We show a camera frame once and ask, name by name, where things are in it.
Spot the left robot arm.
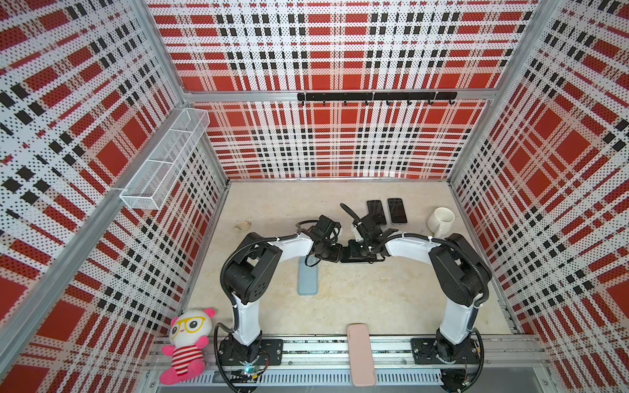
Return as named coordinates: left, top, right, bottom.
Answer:
left=216, top=215, right=342, bottom=365

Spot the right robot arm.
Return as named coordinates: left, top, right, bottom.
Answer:
left=339, top=203, right=492, bottom=364

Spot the pink plush toy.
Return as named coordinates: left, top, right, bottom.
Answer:
left=160, top=308, right=216, bottom=386

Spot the purple black phone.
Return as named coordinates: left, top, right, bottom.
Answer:
left=387, top=197, right=409, bottom=225

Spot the pink phone on rail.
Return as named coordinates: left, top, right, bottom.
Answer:
left=347, top=324, right=377, bottom=387

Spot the white wire basket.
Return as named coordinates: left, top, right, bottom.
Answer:
left=121, top=108, right=210, bottom=211

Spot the white mug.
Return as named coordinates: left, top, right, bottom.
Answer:
left=427, top=207, right=455, bottom=237

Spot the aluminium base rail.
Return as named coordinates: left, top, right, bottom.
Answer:
left=142, top=333, right=551, bottom=389

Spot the black hook rail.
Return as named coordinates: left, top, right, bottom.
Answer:
left=296, top=91, right=458, bottom=103

